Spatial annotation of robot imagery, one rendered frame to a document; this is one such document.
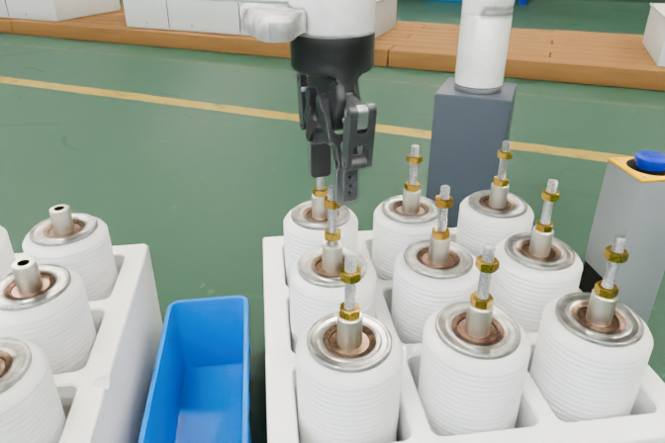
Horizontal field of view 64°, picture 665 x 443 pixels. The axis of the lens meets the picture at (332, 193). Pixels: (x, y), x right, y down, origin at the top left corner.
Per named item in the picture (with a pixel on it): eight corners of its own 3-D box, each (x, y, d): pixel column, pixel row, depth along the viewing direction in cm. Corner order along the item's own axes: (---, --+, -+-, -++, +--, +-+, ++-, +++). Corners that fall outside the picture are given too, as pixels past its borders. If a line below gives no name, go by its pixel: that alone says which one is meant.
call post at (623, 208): (561, 344, 83) (606, 159, 70) (603, 340, 84) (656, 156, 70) (586, 379, 77) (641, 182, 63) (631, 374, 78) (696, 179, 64)
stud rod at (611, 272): (595, 308, 50) (614, 237, 46) (596, 303, 50) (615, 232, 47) (606, 311, 49) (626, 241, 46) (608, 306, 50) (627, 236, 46)
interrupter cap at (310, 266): (291, 287, 55) (291, 281, 55) (304, 248, 62) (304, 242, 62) (364, 293, 54) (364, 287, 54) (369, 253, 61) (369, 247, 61)
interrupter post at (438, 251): (451, 259, 60) (454, 233, 58) (444, 270, 58) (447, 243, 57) (430, 253, 61) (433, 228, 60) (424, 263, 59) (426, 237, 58)
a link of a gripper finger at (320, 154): (331, 141, 55) (331, 175, 57) (329, 139, 56) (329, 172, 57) (311, 144, 54) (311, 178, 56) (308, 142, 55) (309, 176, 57)
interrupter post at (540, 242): (553, 254, 61) (559, 229, 59) (541, 262, 59) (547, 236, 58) (534, 246, 62) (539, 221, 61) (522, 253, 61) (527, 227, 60)
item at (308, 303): (286, 416, 62) (279, 290, 54) (301, 358, 71) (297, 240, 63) (368, 425, 61) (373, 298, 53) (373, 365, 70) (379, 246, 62)
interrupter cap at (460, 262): (481, 254, 61) (481, 249, 61) (460, 289, 55) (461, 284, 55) (418, 237, 64) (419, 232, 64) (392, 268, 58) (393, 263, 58)
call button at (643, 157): (624, 164, 68) (628, 149, 67) (653, 163, 69) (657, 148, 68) (644, 177, 65) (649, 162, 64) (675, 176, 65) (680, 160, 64)
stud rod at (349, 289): (341, 329, 47) (342, 257, 44) (347, 323, 48) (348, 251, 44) (351, 334, 46) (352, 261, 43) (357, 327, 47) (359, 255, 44)
